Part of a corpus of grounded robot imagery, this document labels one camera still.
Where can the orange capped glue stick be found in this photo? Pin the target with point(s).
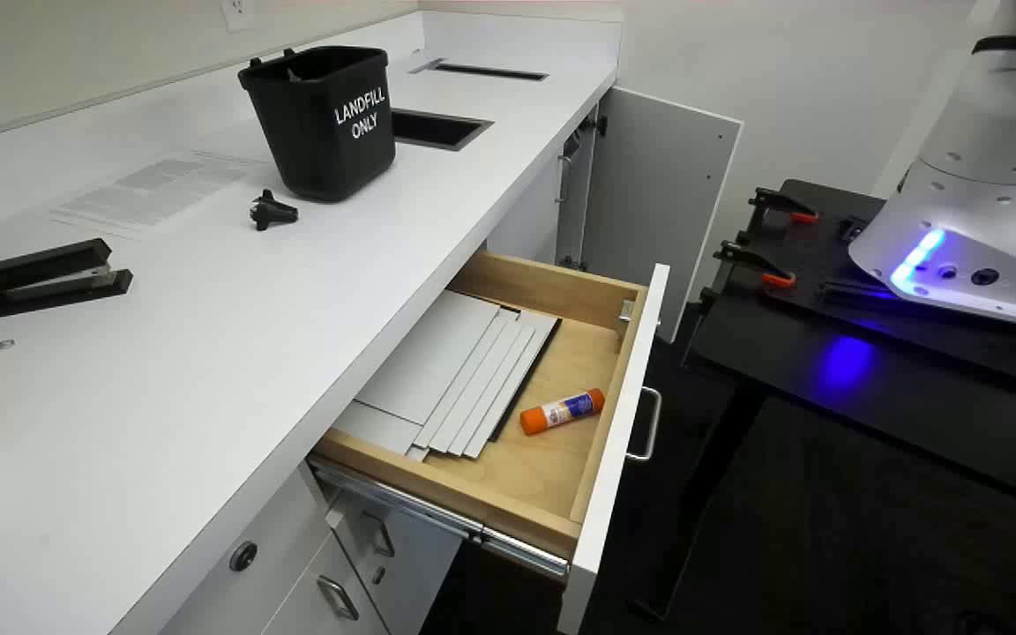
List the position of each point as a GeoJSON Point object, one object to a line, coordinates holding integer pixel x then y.
{"type": "Point", "coordinates": [562, 410]}

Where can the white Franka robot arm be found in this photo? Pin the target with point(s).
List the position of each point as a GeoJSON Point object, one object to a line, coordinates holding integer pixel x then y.
{"type": "Point", "coordinates": [977, 177]}

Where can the wooden drawer with white front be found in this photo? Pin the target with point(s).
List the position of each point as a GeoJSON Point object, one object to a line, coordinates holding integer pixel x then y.
{"type": "Point", "coordinates": [543, 471]}

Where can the white cabinet door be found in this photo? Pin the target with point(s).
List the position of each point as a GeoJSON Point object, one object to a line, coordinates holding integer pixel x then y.
{"type": "Point", "coordinates": [659, 198]}

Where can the black clamp with orange tip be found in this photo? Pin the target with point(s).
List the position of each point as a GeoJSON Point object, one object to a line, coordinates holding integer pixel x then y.
{"type": "Point", "coordinates": [782, 206]}
{"type": "Point", "coordinates": [755, 265]}

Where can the black staple remover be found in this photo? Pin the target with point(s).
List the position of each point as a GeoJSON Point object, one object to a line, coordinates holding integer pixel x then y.
{"type": "Point", "coordinates": [270, 212]}

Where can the black landfill waste bin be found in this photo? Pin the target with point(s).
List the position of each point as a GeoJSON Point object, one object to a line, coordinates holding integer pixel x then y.
{"type": "Point", "coordinates": [320, 130]}

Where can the white base cabinet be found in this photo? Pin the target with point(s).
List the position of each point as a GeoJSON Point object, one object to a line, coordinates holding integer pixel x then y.
{"type": "Point", "coordinates": [298, 551]}

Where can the round silver cabinet lock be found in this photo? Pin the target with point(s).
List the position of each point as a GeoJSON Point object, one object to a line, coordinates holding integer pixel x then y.
{"type": "Point", "coordinates": [243, 554]}

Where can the printed white paper sheet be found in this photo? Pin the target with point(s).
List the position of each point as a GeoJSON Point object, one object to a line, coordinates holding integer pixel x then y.
{"type": "Point", "coordinates": [156, 192]}

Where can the black robot table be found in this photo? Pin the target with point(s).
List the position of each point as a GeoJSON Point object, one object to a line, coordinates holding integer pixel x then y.
{"type": "Point", "coordinates": [944, 388]}

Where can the long black stapler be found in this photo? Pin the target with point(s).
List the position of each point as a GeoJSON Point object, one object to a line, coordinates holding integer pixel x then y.
{"type": "Point", "coordinates": [26, 285]}

